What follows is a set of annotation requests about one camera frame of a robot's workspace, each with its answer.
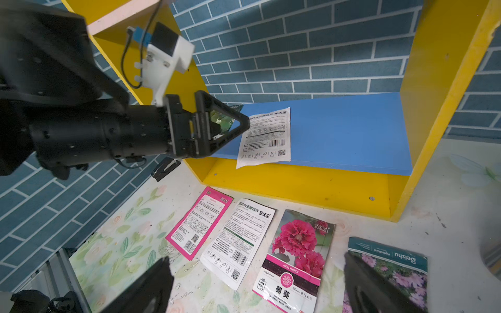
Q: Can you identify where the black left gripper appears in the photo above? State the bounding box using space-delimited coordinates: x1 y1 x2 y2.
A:
163 91 250 159

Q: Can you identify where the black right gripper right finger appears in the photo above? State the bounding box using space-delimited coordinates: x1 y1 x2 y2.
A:
344 252 424 313

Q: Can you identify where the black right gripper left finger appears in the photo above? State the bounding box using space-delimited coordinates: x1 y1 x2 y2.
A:
102 257 174 313

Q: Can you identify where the green gourd seed packet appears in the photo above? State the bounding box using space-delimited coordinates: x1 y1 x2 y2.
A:
210 111 235 136

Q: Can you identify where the purple flower seed packet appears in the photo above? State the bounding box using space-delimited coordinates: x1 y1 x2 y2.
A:
343 237 429 312

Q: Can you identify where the white text packet shelf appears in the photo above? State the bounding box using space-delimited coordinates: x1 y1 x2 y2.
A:
236 108 292 169

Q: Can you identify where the pink back seed packet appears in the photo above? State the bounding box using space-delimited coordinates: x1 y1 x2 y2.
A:
166 187 234 261

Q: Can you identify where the pink hollyhock seed packet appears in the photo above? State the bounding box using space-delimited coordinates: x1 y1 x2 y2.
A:
253 209 336 312

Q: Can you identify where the white text back seed packet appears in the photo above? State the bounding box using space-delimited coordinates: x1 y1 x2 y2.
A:
201 198 275 291

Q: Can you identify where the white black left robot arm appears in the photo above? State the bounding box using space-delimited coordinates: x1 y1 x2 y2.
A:
1 1 250 180

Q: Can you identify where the yellow wooden shelf unit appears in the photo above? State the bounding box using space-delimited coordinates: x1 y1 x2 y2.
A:
64 1 500 221

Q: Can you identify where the black stapler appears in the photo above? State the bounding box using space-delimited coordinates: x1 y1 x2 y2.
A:
151 156 181 182

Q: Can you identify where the clear pencil tube blue lid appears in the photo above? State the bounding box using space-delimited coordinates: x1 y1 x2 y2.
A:
480 239 500 280

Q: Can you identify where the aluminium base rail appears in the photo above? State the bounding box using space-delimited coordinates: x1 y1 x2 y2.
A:
1 248 91 312

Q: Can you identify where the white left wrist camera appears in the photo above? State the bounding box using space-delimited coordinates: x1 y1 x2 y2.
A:
134 22 194 108

